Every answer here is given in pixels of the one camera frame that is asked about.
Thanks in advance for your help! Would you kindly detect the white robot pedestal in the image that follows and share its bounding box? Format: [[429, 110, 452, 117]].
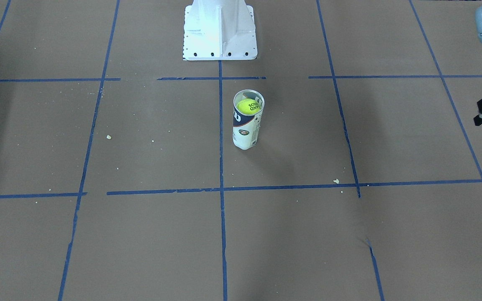
[[182, 0, 258, 61]]

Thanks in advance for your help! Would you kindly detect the yellow tennis ball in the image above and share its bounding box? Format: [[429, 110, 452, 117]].
[[236, 98, 262, 116]]

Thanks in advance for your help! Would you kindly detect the clear tennis ball can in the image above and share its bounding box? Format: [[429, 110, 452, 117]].
[[233, 89, 265, 150]]

